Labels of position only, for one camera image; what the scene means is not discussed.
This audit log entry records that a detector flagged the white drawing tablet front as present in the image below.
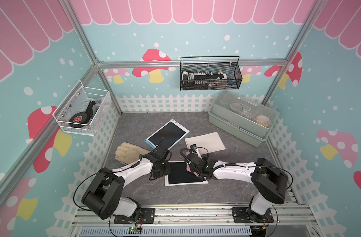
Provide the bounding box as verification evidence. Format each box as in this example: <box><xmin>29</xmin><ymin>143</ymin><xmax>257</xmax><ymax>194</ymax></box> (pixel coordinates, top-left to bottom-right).
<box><xmin>185</xmin><ymin>132</ymin><xmax>225</xmax><ymax>155</ymax></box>

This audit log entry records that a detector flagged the white drawing tablet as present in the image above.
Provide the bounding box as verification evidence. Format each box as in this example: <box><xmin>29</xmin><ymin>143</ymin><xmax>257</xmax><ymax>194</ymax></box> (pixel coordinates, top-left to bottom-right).
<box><xmin>185</xmin><ymin>132</ymin><xmax>225</xmax><ymax>155</ymax></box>
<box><xmin>165</xmin><ymin>161</ymin><xmax>208</xmax><ymax>187</ymax></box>

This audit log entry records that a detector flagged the blue framed drawing tablet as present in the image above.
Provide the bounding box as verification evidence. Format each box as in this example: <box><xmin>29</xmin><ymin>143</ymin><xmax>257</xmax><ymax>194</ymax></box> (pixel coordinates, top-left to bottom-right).
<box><xmin>145</xmin><ymin>119</ymin><xmax>189</xmax><ymax>150</ymax></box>

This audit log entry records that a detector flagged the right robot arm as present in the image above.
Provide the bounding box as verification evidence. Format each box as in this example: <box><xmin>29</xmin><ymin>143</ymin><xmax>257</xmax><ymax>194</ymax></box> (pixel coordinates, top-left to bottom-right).
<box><xmin>179</xmin><ymin>145</ymin><xmax>289</xmax><ymax>225</ymax></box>

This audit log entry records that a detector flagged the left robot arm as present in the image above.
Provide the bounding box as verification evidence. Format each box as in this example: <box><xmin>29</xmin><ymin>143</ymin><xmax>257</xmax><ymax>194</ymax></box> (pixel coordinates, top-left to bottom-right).
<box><xmin>81</xmin><ymin>146</ymin><xmax>172</xmax><ymax>223</ymax></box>

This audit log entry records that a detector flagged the beige work glove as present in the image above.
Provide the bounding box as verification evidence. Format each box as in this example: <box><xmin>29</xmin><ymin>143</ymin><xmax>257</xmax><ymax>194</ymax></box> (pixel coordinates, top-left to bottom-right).
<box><xmin>115</xmin><ymin>142</ymin><xmax>150</xmax><ymax>165</ymax></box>

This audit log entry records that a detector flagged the green translucent storage box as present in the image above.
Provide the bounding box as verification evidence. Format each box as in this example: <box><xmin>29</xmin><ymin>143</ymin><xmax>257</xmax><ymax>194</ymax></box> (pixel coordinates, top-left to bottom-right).
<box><xmin>208</xmin><ymin>91</ymin><xmax>279</xmax><ymax>147</ymax></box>

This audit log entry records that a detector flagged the black tape roll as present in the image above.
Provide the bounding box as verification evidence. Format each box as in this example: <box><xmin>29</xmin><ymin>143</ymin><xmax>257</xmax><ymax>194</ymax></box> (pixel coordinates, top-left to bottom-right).
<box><xmin>69</xmin><ymin>112</ymin><xmax>89</xmax><ymax>128</ymax></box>

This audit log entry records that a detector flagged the black wire mesh basket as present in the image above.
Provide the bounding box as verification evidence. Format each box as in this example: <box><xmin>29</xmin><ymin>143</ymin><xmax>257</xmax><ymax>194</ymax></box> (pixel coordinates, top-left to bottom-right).
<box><xmin>179</xmin><ymin>56</ymin><xmax>243</xmax><ymax>90</ymax></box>

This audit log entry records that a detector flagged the clear acrylic wall bin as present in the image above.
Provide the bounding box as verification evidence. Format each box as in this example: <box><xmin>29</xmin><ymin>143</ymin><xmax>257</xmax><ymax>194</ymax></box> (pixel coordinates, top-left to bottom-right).
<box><xmin>53</xmin><ymin>82</ymin><xmax>111</xmax><ymax>136</ymax></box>

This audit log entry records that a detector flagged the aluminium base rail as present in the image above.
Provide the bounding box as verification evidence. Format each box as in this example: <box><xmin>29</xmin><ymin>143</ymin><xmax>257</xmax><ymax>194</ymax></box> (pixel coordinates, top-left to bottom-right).
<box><xmin>68</xmin><ymin>202</ymin><xmax>323</xmax><ymax>237</ymax></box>

